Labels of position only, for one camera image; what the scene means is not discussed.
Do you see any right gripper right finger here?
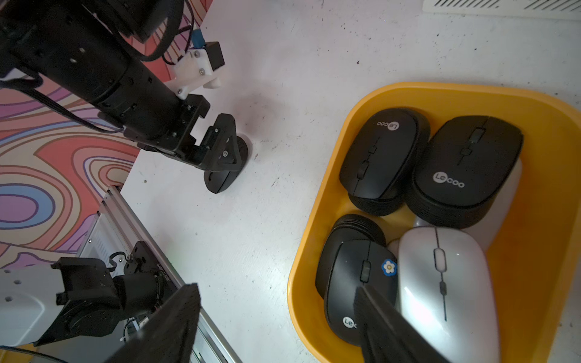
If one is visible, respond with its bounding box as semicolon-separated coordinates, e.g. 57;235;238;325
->
354;285;447;362

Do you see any white mouse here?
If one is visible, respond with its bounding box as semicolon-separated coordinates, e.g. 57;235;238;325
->
402;160;522;258

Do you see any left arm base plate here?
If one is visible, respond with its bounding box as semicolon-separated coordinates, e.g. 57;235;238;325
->
113;240;178;319

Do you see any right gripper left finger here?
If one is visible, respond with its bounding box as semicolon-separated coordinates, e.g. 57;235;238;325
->
107;284;201;363

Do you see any silver mouse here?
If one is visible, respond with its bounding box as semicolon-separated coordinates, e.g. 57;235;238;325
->
398;226;501;362

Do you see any black mouse with flower sticker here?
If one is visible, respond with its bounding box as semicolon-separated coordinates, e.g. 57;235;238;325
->
324;240;399;346

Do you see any aluminium front rail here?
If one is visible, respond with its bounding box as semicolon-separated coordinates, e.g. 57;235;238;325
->
77;186;241;362

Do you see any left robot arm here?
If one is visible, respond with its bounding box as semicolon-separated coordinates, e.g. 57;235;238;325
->
1;1;248;172

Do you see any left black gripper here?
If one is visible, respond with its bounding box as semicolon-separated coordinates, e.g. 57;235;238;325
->
124;92;241;173

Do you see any yellow storage tray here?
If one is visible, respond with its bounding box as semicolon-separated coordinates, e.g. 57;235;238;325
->
287;81;581;363

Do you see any white file organizer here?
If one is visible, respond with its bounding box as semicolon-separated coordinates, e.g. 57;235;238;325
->
423;0;580;21

